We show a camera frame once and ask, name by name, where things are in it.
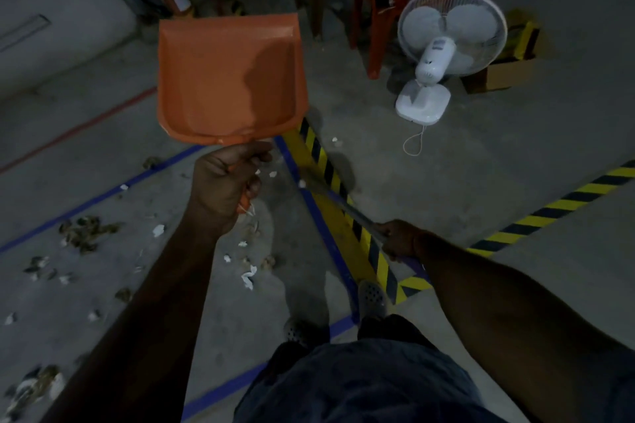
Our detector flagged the person's right hand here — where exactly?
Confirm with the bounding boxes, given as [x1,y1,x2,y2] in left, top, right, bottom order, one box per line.
[374,219,427,262]

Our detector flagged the person's left hand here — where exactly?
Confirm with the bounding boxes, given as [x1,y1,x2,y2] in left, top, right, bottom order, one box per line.
[186,141,274,236]

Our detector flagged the grass broom with metal handle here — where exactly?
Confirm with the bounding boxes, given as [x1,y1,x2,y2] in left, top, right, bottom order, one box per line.
[297,174,430,282]

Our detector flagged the orange plastic dustpan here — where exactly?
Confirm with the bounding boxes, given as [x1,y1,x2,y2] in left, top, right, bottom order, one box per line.
[156,13,310,215]

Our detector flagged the pile of paper scraps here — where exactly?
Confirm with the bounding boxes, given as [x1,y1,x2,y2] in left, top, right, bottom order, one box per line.
[0,137,346,423]

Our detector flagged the person's right forearm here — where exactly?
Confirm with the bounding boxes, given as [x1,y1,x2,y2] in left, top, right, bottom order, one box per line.
[416,234,635,423]

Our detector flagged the black patterned trousers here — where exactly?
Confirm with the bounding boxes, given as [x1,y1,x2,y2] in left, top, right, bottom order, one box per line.
[267,314,437,369]

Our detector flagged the blue patterned shirt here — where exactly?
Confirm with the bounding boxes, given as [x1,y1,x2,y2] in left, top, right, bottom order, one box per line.
[233,338,507,423]

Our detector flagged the small open cardboard box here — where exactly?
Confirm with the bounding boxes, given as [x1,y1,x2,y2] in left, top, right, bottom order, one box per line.
[461,56,536,94]

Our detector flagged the red plastic chair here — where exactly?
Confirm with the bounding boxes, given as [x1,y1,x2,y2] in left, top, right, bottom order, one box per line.
[349,0,413,81]

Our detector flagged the white fan cord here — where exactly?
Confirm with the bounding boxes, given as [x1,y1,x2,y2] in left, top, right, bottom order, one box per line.
[402,125,427,157]

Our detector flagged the white pedestal fan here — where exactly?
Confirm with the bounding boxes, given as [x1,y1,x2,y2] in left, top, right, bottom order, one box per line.
[395,0,509,127]

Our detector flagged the wall vent grille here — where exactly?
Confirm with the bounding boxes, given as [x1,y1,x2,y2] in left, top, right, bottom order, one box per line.
[0,15,52,53]

